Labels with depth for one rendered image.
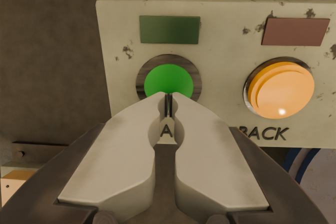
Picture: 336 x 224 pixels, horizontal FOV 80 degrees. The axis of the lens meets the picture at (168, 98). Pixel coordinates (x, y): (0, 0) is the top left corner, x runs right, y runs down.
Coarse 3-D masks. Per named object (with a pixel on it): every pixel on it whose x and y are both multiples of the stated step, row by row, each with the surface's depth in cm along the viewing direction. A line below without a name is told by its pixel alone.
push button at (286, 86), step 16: (272, 64) 13; (288, 64) 12; (256, 80) 13; (272, 80) 13; (288, 80) 13; (304, 80) 13; (256, 96) 13; (272, 96) 13; (288, 96) 13; (304, 96) 13; (272, 112) 14; (288, 112) 14
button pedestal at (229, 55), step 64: (128, 0) 12; (192, 0) 12; (256, 0) 12; (320, 0) 12; (128, 64) 14; (192, 64) 13; (256, 64) 13; (320, 64) 13; (256, 128) 16; (320, 128) 16
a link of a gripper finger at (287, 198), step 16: (240, 144) 8; (256, 160) 7; (272, 160) 7; (256, 176) 7; (272, 176) 7; (288, 176) 7; (272, 192) 6; (288, 192) 6; (304, 192) 6; (272, 208) 6; (288, 208) 6; (304, 208) 6
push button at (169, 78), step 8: (168, 64) 13; (152, 72) 13; (160, 72) 13; (168, 72) 13; (176, 72) 13; (184, 72) 13; (152, 80) 14; (160, 80) 14; (168, 80) 14; (176, 80) 14; (184, 80) 14; (144, 88) 14; (152, 88) 14; (160, 88) 14; (168, 88) 14; (176, 88) 14; (184, 88) 14; (192, 88) 14; (168, 104) 15
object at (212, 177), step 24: (192, 120) 10; (216, 120) 10; (192, 144) 8; (216, 144) 8; (192, 168) 7; (216, 168) 7; (240, 168) 7; (192, 192) 6; (216, 192) 6; (240, 192) 6; (192, 216) 7
